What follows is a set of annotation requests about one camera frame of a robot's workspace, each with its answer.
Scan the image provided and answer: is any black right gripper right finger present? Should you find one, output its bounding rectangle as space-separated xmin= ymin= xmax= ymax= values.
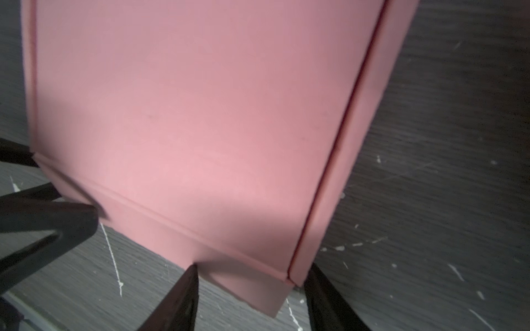
xmin=304 ymin=263 xmax=371 ymax=331

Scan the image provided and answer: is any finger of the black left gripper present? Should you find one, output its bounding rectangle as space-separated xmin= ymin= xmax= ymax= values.
xmin=0 ymin=138 xmax=39 ymax=168
xmin=1 ymin=183 xmax=99 ymax=294

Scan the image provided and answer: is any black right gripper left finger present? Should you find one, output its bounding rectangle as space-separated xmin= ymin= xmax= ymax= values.
xmin=138 ymin=264 xmax=200 ymax=331

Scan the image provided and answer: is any pink cardboard box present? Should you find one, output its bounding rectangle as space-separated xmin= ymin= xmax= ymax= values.
xmin=21 ymin=1 xmax=418 ymax=317

